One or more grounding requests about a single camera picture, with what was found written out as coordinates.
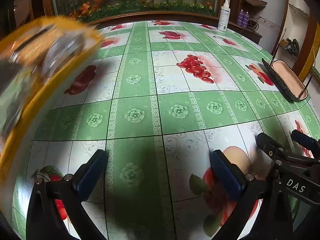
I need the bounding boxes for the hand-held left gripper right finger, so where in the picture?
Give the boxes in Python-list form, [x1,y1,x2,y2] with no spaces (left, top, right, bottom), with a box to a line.
[209,149,273,240]

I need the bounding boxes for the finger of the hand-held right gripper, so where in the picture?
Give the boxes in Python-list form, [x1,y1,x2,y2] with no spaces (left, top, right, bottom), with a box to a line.
[256,132,285,160]
[291,129,320,158]

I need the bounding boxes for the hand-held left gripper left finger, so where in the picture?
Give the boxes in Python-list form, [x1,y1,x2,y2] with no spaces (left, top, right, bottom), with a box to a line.
[26,149,109,240]

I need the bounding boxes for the yellow cardboard box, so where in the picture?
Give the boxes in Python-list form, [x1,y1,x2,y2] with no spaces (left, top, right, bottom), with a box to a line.
[0,15,105,180]

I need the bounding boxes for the open dark glasses case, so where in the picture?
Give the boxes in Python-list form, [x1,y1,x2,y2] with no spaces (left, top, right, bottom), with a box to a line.
[261,58,308,103]

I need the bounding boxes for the dark shoes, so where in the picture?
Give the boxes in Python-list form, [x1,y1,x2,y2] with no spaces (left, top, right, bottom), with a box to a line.
[280,38,300,54]

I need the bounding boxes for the silver foil snack packet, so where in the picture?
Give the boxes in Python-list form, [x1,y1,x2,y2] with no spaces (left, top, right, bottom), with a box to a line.
[41,34,85,78]

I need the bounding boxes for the white spray bottle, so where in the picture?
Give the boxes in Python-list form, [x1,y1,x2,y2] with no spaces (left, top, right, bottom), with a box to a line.
[217,0,230,32]

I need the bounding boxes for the flower decorated glass screen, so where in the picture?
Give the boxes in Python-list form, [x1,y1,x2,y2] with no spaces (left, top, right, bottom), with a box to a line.
[42,0,228,23]

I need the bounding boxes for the tangled dark cables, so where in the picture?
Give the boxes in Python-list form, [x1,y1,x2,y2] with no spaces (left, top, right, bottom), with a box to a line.
[250,17,263,32]

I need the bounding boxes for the wooden wall shelf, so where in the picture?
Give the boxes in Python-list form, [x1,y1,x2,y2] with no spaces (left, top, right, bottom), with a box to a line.
[242,0,265,8]

